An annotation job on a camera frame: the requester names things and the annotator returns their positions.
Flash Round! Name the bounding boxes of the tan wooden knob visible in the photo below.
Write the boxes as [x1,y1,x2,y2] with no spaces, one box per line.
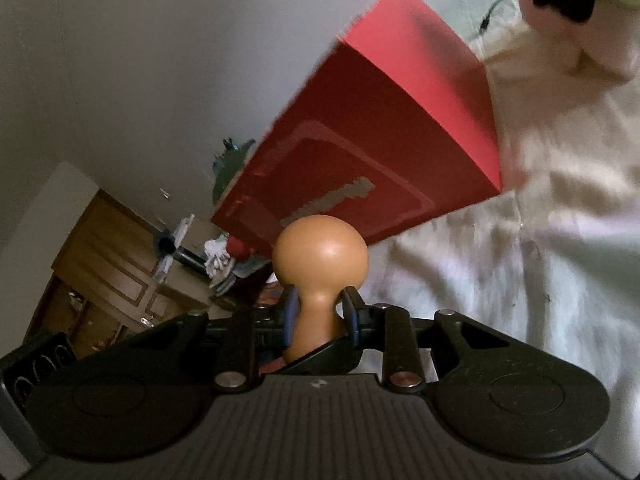
[272,214,369,363]

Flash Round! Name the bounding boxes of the red cardboard box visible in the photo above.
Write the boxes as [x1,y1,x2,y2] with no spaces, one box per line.
[213,0,501,255]

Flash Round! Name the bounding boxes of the dark green board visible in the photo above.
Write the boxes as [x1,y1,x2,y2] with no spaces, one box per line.
[212,138,256,204]

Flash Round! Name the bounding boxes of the red round object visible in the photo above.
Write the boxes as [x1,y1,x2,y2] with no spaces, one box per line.
[226,235,253,262]

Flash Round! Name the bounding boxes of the green pink plush toy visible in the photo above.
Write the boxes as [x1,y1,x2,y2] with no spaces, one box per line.
[518,0,639,79]

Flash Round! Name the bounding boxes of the cream fluffy blanket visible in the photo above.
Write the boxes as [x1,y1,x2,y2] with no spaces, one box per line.
[361,21,639,477]

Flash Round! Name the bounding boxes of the brown wooden cabinet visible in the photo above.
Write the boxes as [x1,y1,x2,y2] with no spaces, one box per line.
[24,191,229,358]

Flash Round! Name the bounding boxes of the black charger cable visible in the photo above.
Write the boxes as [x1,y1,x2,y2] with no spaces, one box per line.
[478,0,519,36]

